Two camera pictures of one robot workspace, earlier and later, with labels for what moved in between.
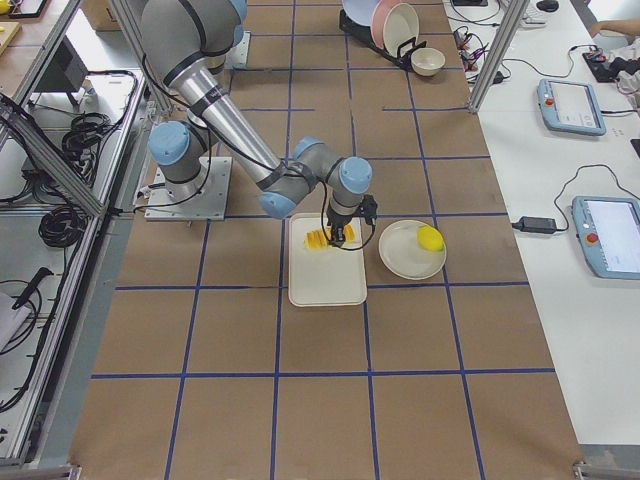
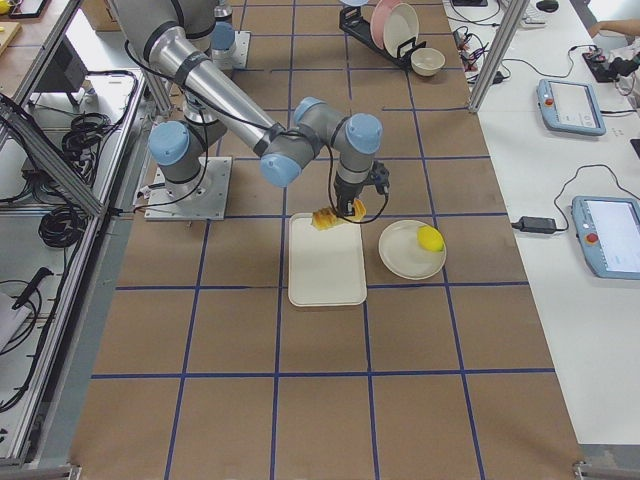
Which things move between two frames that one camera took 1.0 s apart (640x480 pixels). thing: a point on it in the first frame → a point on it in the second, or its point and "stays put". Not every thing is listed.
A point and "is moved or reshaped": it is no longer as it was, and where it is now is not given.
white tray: (332, 277) stays put
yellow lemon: (430, 237) stays put
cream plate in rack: (401, 23) stays put
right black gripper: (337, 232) → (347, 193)
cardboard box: (101, 15) stays put
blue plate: (361, 11) is moved or reshaped
